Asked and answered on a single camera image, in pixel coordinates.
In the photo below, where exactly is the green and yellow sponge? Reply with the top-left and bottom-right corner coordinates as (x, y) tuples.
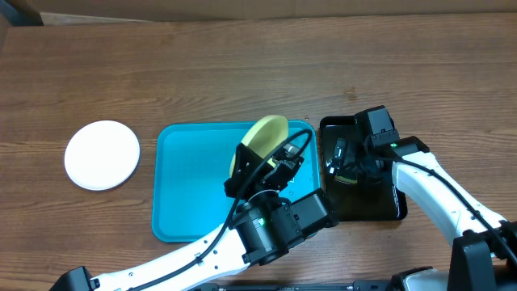
(334, 171), (359, 185)

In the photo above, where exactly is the yellow-green plate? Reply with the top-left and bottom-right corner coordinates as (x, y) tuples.
(241, 115), (288, 159)

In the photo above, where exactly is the white plate with small stains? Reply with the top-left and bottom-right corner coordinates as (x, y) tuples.
(64, 120), (141, 192)

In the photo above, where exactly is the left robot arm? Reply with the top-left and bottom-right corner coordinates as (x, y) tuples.
(51, 141), (305, 291)

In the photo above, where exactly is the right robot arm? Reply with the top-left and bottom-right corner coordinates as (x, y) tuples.
(322, 133), (516, 290)

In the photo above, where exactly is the black water tray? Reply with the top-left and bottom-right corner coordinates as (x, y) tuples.
(320, 116), (408, 221)

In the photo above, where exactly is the blue plastic tray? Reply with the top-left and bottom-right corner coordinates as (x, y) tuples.
(151, 120), (324, 243)

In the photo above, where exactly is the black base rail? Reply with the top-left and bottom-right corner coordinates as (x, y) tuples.
(191, 280), (405, 291)

